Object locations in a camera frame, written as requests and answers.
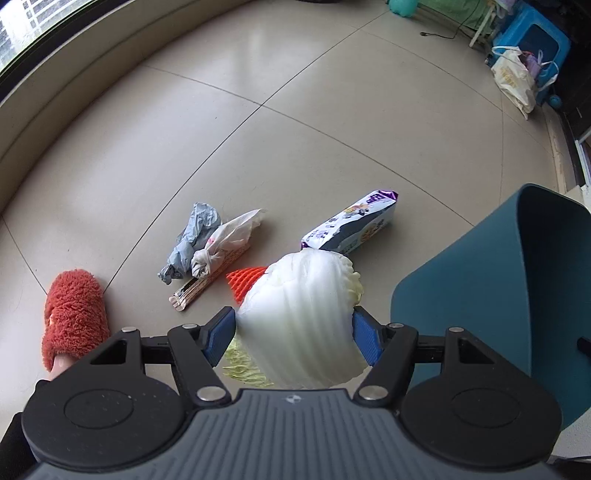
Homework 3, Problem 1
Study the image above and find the long pink snack wrapper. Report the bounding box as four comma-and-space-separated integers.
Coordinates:
168, 244, 250, 312

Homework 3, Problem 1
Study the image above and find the white cabbage piece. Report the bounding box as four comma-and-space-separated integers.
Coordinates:
223, 249, 367, 390

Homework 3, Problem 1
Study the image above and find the purple white biscuit package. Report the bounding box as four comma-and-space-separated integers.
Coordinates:
301, 189, 399, 255

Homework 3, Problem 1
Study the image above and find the knotted white plastic bag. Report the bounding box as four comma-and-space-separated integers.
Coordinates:
190, 209, 266, 279

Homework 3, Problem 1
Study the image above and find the teal plastic trash bin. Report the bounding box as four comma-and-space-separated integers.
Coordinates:
391, 184, 590, 426

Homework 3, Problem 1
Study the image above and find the crumpled grey plastic bag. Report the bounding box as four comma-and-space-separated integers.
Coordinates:
158, 202, 221, 285

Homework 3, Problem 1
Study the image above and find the red fuzzy slipper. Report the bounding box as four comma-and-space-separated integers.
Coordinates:
41, 269, 110, 379

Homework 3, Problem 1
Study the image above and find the white tote bag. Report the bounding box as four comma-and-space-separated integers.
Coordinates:
491, 46, 541, 119

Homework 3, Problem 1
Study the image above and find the small blue ball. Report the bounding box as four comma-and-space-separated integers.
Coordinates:
548, 95, 563, 110

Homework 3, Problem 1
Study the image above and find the teal spray bottle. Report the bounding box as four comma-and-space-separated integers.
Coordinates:
388, 0, 419, 18

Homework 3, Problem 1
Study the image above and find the blue plastic stool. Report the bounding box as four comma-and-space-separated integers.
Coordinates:
491, 8, 573, 93

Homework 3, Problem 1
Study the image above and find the white drying rack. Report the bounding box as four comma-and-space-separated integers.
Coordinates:
469, 1, 498, 48

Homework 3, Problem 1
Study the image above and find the black power cable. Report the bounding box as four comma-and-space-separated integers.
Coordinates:
419, 0, 484, 41

